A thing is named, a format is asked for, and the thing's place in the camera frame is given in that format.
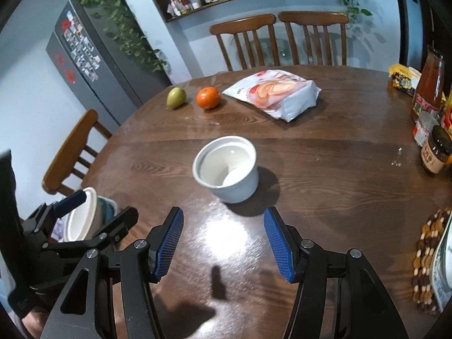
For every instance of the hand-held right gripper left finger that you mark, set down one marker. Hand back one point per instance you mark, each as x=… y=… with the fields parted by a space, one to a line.
x=169 y=243

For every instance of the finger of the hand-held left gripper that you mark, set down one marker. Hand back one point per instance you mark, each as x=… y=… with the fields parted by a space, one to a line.
x=72 y=201
x=120 y=222

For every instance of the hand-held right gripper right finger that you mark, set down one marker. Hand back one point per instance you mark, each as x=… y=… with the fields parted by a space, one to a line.
x=280 y=243

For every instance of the blue square plate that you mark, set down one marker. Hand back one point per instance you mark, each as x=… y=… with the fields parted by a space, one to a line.
x=107 y=215

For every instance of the large white bowl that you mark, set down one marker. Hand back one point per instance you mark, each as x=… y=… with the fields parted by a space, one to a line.
x=91 y=203

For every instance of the small white bowl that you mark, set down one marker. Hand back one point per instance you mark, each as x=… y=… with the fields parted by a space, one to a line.
x=76 y=226

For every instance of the white ceramic ramekin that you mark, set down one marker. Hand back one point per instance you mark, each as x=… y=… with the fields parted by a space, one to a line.
x=229 y=176

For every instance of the person's left hand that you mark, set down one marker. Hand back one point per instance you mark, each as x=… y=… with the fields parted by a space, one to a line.
x=33 y=325

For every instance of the wooden dining chair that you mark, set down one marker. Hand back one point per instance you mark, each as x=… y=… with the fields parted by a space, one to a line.
x=243 y=23
x=314 y=17
x=70 y=152

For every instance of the rectangular red decal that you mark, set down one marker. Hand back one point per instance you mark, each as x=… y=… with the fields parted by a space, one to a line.
x=70 y=76

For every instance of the grey refrigerator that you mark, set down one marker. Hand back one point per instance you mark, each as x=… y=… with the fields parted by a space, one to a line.
x=106 y=77

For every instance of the green pear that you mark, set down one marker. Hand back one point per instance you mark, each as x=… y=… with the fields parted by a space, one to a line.
x=176 y=97

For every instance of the round red decal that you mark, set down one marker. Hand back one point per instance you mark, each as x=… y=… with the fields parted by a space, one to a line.
x=60 y=59

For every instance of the beaded wooden trivet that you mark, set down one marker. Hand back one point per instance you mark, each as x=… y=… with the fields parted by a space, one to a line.
x=427 y=257

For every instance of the orange fruit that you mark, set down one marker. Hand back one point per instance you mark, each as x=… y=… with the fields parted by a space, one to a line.
x=208 y=97

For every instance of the white snack bag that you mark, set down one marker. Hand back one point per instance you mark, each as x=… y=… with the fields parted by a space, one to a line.
x=279 y=91

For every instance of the cluster of photo magnets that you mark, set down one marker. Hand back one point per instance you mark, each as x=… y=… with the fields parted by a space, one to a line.
x=79 y=46

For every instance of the white patterned serving bowl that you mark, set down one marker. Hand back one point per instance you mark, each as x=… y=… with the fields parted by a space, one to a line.
x=445 y=272

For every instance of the brown label sauce jar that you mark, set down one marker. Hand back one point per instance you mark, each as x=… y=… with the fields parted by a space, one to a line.
x=436 y=152

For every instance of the small red label jar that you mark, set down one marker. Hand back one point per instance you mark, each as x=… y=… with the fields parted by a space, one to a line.
x=423 y=130

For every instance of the trailing green vine plant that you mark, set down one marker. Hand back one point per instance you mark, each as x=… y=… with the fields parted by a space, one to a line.
x=123 y=24

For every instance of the yellow snack packet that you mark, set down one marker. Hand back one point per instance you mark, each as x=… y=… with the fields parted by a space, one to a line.
x=404 y=77

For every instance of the tall red sauce bottle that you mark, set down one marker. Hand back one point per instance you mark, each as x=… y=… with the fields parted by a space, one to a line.
x=429 y=84

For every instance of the small-leaved hanging vine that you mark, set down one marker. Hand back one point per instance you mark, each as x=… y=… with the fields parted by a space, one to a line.
x=355 y=3

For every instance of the dark wooden door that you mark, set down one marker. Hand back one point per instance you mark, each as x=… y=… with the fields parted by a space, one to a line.
x=430 y=24

